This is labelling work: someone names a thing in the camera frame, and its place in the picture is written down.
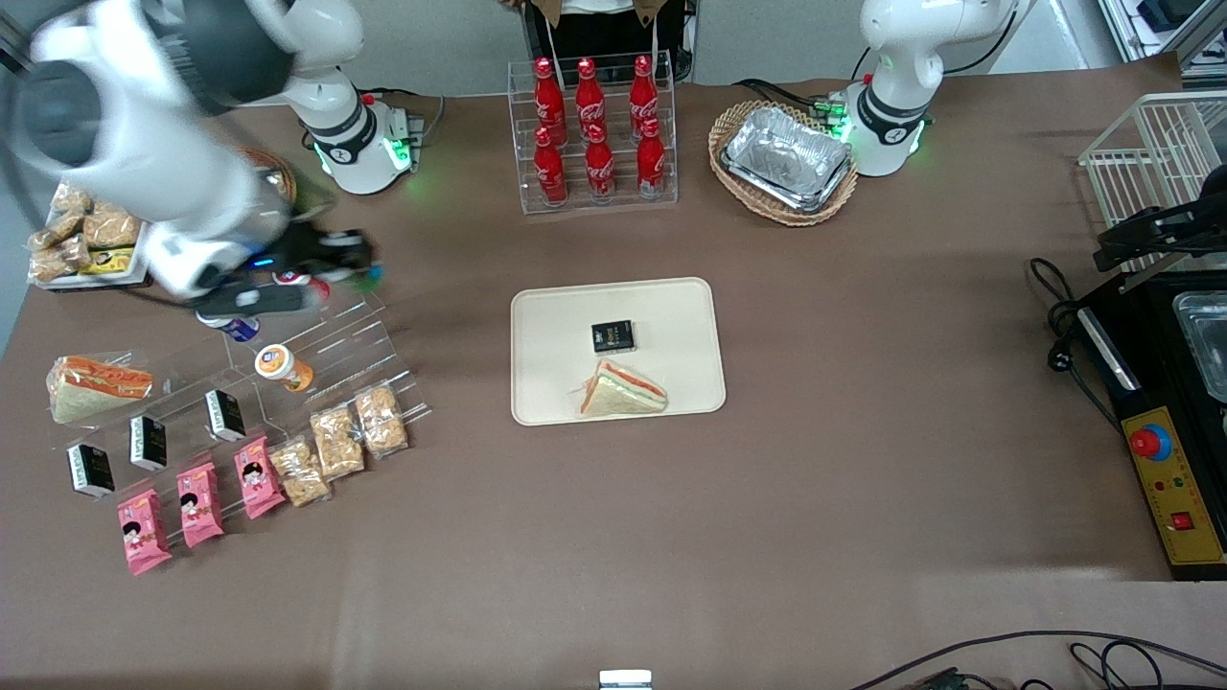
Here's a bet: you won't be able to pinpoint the red gum bottle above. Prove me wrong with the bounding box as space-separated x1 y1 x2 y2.
272 270 333 301

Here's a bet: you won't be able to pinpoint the yellow snack packet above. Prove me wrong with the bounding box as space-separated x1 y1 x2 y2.
79 246 138 278

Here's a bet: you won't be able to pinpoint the long black floor cable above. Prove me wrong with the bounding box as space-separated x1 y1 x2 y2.
847 629 1227 690

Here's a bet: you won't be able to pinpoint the orange gum bottle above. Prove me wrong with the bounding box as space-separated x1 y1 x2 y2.
254 344 315 393

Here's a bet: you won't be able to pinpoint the clear wrapped cereal bar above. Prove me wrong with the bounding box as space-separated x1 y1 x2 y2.
268 436 333 509
354 383 410 458
310 405 367 481

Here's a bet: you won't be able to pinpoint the blue gum bottle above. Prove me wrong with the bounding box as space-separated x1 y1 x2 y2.
196 311 261 344

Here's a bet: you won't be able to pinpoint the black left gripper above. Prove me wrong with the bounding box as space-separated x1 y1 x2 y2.
1094 191 1227 274

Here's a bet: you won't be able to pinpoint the clear plastic container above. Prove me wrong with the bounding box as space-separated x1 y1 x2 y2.
1171 291 1227 404

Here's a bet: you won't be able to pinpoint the grey connector box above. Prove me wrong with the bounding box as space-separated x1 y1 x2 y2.
382 103 426 148

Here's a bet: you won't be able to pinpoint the grey snack tray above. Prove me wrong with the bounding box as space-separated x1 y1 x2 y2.
36 216 155 291

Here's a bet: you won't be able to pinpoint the black sealing machine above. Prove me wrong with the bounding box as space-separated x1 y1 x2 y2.
1074 268 1227 582

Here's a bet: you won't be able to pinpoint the yellow control panel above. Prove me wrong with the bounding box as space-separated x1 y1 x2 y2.
1120 406 1227 567

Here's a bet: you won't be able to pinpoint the black power cable with plug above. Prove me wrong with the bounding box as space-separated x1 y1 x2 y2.
1029 257 1123 427

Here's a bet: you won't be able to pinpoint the looped black floor cable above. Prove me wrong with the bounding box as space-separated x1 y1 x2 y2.
1068 639 1227 690

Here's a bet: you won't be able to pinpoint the round brown basket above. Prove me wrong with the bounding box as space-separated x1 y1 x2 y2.
235 146 301 208

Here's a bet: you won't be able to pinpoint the wrapped triangle sandwich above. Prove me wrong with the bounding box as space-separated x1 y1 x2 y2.
47 355 155 426
579 358 669 419

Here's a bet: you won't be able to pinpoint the cream plastic tray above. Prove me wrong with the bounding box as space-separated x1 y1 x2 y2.
510 277 728 426

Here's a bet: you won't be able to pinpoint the pink snack packet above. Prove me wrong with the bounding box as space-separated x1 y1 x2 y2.
233 435 288 521
116 488 174 577
176 462 225 550

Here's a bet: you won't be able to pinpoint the clear acrylic tiered display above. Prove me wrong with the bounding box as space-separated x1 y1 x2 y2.
56 290 433 501

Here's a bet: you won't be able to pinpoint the white wire rack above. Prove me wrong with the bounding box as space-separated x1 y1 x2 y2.
1078 91 1227 275

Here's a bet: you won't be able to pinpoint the red cola bottle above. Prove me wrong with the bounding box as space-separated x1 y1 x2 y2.
533 57 565 145
534 126 568 207
636 118 667 198
584 123 617 202
629 55 660 137
573 57 605 140

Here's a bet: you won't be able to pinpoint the aluminium frame shelf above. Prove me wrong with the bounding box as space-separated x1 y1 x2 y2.
1097 0 1227 69

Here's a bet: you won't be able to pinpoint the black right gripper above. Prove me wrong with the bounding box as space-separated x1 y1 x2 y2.
276 227 377 286

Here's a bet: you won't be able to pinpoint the wicker basket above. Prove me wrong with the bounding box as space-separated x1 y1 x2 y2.
708 100 860 228

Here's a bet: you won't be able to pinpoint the silver metal strip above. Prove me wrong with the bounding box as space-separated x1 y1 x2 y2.
1116 259 1186 294

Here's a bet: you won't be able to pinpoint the black arm base cable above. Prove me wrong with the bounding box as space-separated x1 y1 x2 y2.
732 78 827 113

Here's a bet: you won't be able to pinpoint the stacked foil containers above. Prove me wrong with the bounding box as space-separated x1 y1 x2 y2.
720 106 853 212

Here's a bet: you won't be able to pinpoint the red emergency stop button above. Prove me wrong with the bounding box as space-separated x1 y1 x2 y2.
1129 423 1173 463

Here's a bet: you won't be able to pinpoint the grey metal handle bar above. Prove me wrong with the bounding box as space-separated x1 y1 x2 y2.
1077 307 1143 391

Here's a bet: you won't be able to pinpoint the clear acrylic bottle rack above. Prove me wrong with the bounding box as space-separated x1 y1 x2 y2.
507 52 679 215

